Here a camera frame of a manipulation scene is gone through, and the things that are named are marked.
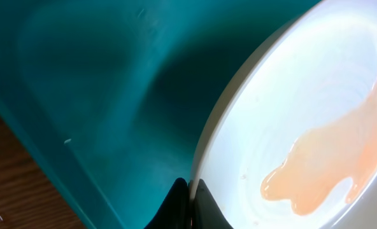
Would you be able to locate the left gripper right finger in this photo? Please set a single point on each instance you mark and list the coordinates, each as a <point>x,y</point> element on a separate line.
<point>206,213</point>

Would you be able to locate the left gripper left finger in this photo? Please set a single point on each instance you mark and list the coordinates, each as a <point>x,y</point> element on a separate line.
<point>173,213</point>

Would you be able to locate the white plate blue rim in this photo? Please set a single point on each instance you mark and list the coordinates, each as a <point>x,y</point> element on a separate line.
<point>292,140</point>

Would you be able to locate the teal plastic tray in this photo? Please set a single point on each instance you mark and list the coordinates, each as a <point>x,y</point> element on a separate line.
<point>110,96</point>

